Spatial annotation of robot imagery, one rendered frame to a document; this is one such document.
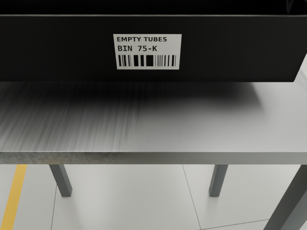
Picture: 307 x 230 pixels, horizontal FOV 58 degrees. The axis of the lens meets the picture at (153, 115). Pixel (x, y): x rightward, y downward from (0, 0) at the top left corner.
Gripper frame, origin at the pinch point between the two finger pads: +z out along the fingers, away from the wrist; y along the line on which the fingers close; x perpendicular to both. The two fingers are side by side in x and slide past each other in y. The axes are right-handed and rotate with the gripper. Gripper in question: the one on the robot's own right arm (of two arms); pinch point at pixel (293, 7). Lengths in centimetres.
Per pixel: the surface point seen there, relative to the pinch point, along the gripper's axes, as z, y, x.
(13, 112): 12.3, 45.3, 11.5
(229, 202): 93, -10, -16
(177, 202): 93, 12, -16
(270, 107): 12.5, 3.1, 10.2
